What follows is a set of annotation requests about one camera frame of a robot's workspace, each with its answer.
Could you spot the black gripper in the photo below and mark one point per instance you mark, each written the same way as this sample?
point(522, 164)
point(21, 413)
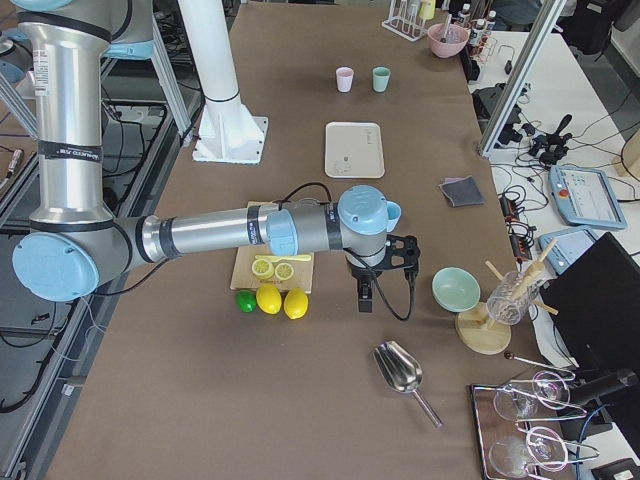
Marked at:
point(361, 273)

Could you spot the pink cup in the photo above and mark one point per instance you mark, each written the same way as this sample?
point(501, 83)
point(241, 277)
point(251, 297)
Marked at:
point(344, 79)

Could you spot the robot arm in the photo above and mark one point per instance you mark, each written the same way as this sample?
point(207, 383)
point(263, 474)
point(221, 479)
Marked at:
point(75, 244)

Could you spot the cream rabbit tray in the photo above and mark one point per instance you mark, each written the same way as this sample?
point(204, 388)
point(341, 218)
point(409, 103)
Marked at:
point(353, 150)

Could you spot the mirror tray with glasses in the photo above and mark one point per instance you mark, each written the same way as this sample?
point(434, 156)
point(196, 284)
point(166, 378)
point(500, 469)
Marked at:
point(517, 431)

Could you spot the whole lemon right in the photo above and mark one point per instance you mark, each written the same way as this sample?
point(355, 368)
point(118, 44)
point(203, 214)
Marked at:
point(296, 304)

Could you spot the whole lemon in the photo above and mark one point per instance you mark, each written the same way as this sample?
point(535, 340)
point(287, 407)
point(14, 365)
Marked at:
point(269, 299)
point(296, 304)

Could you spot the metal scoop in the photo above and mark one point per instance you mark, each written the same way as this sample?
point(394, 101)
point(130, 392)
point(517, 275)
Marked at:
point(403, 374)

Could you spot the lemon half far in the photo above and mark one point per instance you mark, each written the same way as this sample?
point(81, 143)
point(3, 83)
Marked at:
point(283, 271)

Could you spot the lemon half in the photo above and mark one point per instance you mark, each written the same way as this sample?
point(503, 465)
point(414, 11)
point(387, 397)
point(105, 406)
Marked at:
point(283, 271)
point(262, 269)

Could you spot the green bowl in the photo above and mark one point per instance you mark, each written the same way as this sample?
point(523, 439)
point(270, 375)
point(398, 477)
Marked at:
point(455, 289)

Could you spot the blue cup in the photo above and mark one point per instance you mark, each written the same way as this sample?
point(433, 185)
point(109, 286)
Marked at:
point(394, 212)

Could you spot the whole lemon left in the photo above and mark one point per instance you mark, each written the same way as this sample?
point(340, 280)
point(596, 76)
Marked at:
point(269, 299)

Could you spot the yellow plastic knife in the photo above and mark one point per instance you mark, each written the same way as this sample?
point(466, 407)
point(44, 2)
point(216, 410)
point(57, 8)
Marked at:
point(277, 258)

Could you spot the lemon half near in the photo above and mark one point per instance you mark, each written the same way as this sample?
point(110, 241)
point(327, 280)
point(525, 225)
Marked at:
point(262, 269)

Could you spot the wooden cup tree stand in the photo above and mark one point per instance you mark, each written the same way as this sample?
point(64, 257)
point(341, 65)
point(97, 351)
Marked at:
point(484, 335)

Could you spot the green lime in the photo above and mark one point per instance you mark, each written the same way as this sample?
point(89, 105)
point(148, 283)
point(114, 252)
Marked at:
point(246, 301)

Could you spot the wooden cutting board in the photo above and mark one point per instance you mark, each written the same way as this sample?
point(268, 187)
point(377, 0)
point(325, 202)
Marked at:
point(243, 279)

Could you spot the clear glass on stand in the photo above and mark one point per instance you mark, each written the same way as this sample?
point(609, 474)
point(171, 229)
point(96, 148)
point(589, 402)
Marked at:
point(511, 299)

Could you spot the grey folded cloth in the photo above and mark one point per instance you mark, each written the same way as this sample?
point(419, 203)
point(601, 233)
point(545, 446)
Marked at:
point(461, 191)

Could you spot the blue teach pendant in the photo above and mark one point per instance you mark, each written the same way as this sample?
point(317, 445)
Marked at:
point(584, 196)
point(570, 244)

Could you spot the green cup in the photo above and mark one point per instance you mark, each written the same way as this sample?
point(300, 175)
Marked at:
point(380, 78)

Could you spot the black laptop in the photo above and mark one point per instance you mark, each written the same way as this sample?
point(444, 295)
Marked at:
point(598, 302)

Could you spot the metal muddler in bowl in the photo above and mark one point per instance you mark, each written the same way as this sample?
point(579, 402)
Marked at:
point(445, 29)

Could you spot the pink bowl with ice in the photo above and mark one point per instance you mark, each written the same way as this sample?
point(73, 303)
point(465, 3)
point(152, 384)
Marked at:
point(456, 39)

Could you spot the yellow cup on rack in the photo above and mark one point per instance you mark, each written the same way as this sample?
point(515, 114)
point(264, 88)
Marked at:
point(427, 11)

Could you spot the white wire cup rack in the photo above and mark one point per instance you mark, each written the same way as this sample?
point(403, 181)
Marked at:
point(404, 20)

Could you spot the aluminium frame post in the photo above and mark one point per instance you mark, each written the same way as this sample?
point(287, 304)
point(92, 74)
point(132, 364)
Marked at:
point(542, 27)

